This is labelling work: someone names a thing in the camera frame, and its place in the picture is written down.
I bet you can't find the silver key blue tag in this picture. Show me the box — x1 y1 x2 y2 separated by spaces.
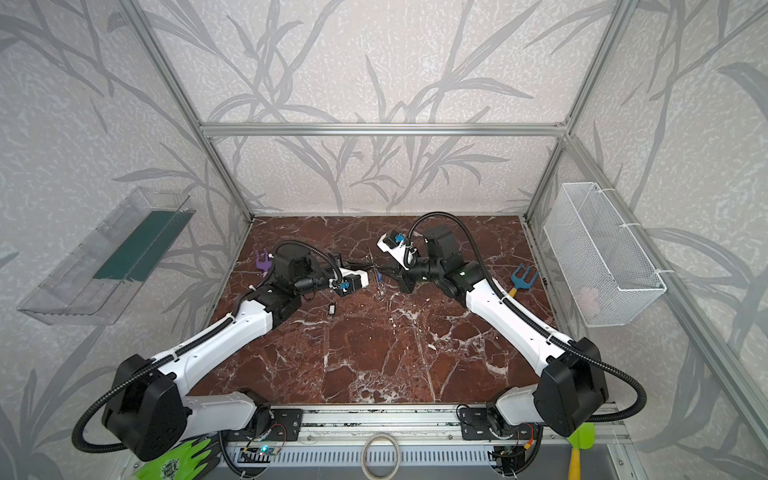
374 269 386 299

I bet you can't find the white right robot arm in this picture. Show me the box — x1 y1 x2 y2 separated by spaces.
378 226 608 438

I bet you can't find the green black work glove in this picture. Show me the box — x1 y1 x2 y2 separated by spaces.
131 436 221 480

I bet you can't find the clear plastic wall shelf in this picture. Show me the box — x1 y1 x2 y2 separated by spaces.
18 187 195 326

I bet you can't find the white wire mesh basket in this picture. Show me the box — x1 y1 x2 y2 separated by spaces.
544 182 667 327

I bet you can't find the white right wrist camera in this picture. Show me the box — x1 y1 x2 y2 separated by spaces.
377 230 417 270

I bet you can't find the blue yellow garden fork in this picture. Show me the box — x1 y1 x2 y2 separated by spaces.
509 264 539 297

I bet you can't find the grey cable loop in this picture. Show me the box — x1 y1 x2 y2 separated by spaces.
361 432 402 480

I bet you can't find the purple pink garden fork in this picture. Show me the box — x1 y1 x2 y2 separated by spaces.
255 249 273 276

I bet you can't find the green yellow toy shovel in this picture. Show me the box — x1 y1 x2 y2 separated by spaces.
568 422 596 480

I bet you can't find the steel perforated key holder plate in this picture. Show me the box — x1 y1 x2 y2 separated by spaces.
342 259 392 276

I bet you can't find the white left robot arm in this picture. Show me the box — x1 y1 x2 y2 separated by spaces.
102 241 369 461

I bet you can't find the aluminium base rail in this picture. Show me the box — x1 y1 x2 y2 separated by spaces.
203 404 635 479

